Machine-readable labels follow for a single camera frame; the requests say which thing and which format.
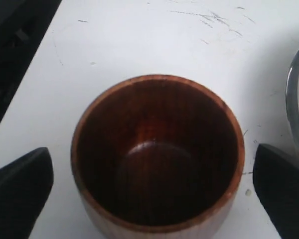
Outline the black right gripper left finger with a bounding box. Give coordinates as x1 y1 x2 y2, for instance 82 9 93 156
0 147 54 239

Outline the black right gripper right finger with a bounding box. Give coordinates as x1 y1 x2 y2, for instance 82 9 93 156
253 144 299 239

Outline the brown wooden cup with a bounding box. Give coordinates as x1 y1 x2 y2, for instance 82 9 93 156
70 75 245 239

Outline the round steel rice tray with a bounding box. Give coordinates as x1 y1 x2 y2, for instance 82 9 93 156
286 50 299 154

